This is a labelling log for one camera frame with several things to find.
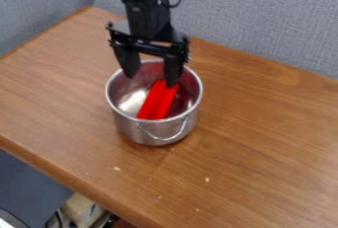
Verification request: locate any beige box under table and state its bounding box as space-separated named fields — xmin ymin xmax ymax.
xmin=59 ymin=192 xmax=108 ymax=228

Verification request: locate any metal pot with handle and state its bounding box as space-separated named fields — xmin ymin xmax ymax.
xmin=105 ymin=59 xmax=202 ymax=146

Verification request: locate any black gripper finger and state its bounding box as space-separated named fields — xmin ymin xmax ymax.
xmin=112 ymin=43 xmax=141 ymax=78
xmin=164 ymin=53 xmax=185 ymax=87

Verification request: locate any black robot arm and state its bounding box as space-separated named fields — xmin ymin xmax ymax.
xmin=105 ymin=0 xmax=189 ymax=87

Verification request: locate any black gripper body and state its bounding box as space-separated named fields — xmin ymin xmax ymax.
xmin=106 ymin=0 xmax=189 ymax=62

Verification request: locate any red block object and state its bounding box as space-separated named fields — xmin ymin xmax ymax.
xmin=136 ymin=80 xmax=178 ymax=120

